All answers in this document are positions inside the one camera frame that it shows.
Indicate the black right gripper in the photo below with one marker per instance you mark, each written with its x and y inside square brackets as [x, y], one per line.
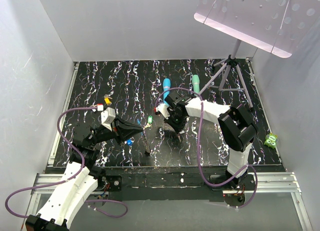
[177, 128]

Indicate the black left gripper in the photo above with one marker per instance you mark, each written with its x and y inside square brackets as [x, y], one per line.
[124, 134]

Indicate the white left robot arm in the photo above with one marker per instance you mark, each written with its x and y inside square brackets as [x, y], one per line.
[81, 176]

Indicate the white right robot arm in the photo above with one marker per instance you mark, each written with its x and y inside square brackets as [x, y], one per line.
[238, 128]

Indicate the key with blue tag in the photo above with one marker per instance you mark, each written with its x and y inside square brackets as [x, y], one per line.
[129, 142]

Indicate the blue toy microphone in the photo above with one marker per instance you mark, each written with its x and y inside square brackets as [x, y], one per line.
[166, 86]

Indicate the green frog toy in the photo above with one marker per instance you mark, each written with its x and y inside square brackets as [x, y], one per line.
[271, 140]

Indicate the lilac music stand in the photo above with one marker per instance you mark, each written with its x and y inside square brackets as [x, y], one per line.
[283, 28]

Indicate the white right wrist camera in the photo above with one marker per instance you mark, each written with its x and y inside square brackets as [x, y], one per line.
[163, 109]

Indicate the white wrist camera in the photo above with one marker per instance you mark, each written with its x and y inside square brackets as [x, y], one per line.
[107, 117]
[163, 109]

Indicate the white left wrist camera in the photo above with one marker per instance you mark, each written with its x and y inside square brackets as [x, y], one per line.
[107, 117]

